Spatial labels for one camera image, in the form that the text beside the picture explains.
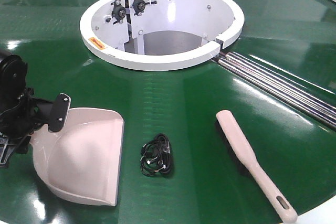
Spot beige hand broom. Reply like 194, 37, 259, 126
216, 110, 298, 223

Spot right black bearing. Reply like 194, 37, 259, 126
130, 0, 158, 16

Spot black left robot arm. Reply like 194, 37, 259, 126
1, 50, 53, 168

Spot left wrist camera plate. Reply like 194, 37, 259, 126
48, 93, 71, 132

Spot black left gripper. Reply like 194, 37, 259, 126
1, 88, 53, 168

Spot steel rollers near right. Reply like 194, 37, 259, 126
213, 51, 335, 130

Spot beige plastic dustpan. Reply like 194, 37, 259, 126
30, 108, 124, 206

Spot black cable bundle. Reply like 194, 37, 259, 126
139, 133, 174, 178

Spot white inner conveyor ring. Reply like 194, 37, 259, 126
79, 0, 245, 72

